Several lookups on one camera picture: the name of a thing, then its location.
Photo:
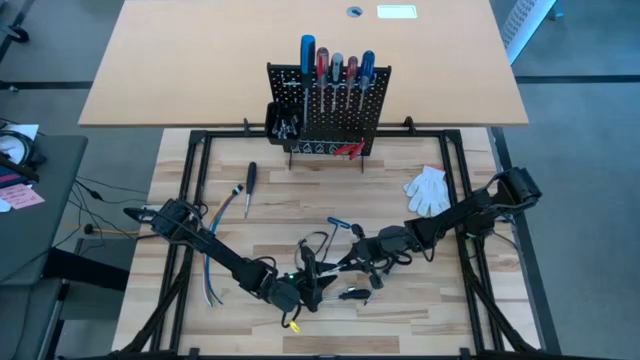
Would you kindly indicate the black pegboard bin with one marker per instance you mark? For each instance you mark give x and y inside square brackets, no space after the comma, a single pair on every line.
[269,120]

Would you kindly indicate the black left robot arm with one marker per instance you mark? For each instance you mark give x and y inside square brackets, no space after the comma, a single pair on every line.
[220,250]

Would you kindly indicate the white work glove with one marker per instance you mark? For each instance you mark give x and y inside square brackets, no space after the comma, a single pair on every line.
[427,195]

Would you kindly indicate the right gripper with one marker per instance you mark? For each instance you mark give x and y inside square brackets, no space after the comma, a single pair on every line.
[395,242]

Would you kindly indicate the black aluminium table frame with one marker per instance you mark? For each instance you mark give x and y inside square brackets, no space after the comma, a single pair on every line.
[230,134]

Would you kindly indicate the pink sticky note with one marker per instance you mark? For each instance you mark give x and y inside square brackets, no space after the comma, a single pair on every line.
[22,196]

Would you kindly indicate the dark grey side desk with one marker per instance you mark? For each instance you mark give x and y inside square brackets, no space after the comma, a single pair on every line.
[45,225]

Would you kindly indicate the black chair base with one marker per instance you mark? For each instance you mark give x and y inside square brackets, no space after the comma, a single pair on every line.
[19,34]

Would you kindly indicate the white paper sheet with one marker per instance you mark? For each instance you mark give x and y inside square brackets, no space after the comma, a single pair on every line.
[25,131]

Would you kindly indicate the grey desk grommet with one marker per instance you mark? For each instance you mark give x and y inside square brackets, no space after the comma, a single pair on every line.
[354,11]

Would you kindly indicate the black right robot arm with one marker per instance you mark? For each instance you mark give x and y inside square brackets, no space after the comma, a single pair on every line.
[475,210]

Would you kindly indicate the yellow rod black knob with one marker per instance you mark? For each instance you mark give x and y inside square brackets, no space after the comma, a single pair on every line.
[89,229]

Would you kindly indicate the grey black nut driver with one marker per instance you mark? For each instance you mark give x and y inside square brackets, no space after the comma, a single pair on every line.
[337,65]

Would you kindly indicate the black metal pegboard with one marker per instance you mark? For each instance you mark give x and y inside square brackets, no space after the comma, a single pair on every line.
[345,125]

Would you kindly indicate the black desk foot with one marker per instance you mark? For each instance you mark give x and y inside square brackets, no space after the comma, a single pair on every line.
[85,270]

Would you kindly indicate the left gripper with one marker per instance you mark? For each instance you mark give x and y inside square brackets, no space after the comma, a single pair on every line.
[285,295]

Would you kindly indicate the white desk plate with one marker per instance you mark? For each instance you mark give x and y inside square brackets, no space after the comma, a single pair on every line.
[397,11]

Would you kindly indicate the white perforated panel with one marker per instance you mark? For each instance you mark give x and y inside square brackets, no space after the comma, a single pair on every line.
[525,25]

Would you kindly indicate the tan wooden desk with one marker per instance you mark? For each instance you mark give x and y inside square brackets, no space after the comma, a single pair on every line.
[175,60]

